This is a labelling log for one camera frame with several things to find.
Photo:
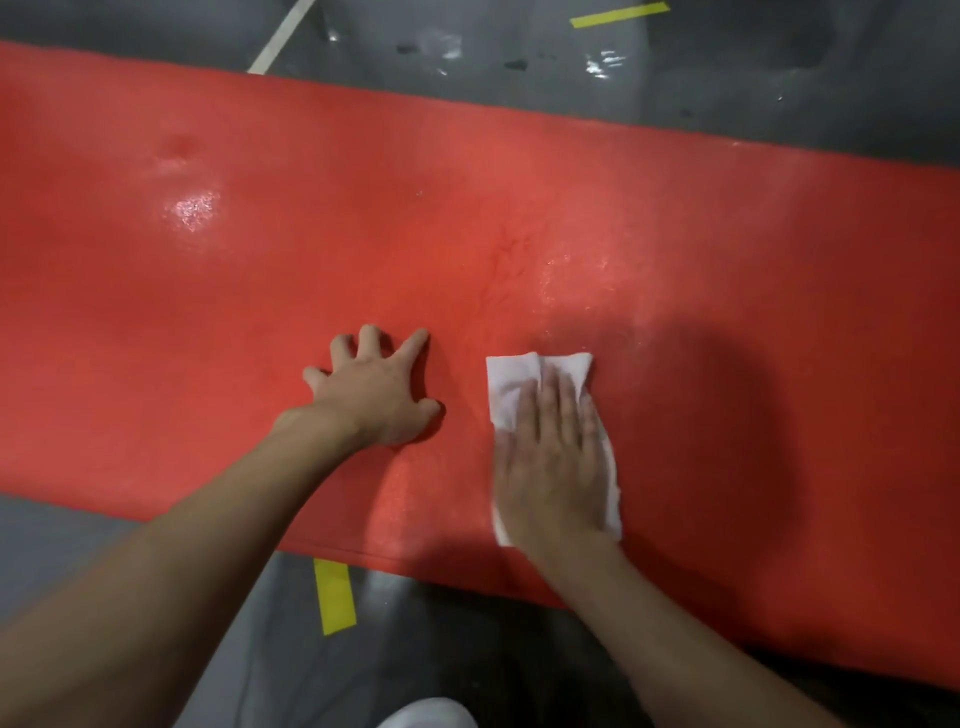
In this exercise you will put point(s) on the person's right hand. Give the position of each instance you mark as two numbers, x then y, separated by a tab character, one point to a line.
551	480

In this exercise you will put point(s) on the person's left hand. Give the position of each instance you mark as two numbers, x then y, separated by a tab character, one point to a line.
371	397

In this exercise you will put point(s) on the white wet wipe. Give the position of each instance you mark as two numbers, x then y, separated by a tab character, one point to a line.
510	375

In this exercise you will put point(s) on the red mat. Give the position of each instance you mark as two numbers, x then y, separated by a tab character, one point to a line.
675	262

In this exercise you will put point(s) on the person's left forearm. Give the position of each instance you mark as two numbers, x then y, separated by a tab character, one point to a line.
150	570

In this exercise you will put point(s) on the person's right forearm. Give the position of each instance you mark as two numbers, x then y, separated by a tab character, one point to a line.
675	645

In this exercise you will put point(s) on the yellow tape strip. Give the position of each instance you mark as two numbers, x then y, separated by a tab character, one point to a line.
619	14
334	596

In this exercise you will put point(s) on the white shoe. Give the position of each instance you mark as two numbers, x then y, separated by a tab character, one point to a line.
427	714

